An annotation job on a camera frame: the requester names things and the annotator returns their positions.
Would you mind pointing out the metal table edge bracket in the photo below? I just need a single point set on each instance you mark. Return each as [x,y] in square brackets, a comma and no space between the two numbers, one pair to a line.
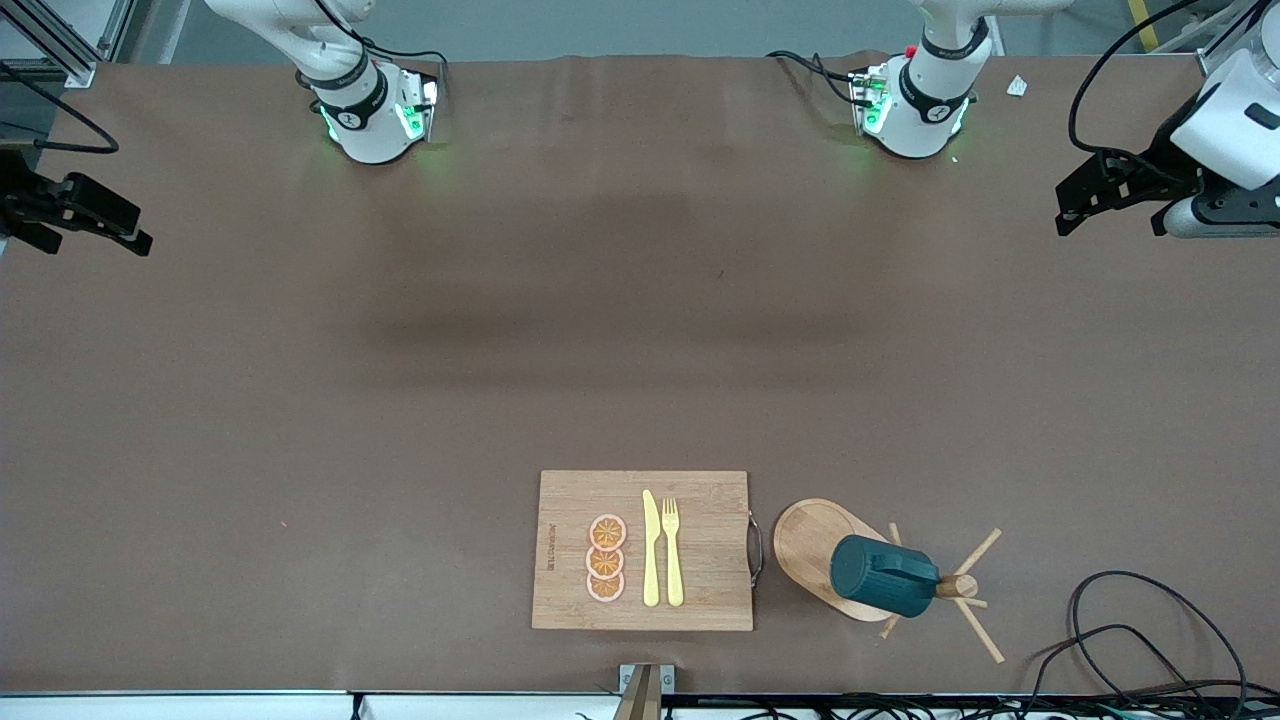
[645,690]

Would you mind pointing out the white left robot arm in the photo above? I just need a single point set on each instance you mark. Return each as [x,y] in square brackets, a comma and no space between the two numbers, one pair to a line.
[930,110]

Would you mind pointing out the orange slice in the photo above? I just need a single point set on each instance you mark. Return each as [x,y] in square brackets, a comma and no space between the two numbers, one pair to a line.
[607,532]

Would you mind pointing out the wooden mug tree stand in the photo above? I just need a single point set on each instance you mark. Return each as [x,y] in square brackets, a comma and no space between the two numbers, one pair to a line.
[810,545]

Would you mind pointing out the bamboo cutting board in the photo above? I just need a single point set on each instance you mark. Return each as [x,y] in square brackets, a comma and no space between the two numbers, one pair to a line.
[710,560]

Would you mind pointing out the aluminium frame profile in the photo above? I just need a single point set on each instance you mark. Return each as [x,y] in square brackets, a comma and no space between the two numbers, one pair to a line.
[60,55]
[1215,60]

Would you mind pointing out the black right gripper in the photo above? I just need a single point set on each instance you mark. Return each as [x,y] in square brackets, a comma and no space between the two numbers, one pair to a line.
[20,199]

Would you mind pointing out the dark green ribbed cup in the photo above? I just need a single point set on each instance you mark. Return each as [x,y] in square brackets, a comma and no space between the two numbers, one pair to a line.
[880,575]

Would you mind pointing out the yellow plastic knife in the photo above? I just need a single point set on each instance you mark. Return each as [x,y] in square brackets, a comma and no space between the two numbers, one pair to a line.
[651,560]

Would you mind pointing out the yellow plastic fork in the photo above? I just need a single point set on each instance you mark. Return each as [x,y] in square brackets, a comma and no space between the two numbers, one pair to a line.
[674,570]

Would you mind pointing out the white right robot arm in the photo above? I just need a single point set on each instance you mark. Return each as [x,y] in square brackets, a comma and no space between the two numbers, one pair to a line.
[365,130]

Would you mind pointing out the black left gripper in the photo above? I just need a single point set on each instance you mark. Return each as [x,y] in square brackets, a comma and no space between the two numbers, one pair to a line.
[1157,162]

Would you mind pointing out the small white paper scrap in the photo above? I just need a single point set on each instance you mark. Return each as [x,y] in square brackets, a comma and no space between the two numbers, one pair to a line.
[1017,86]

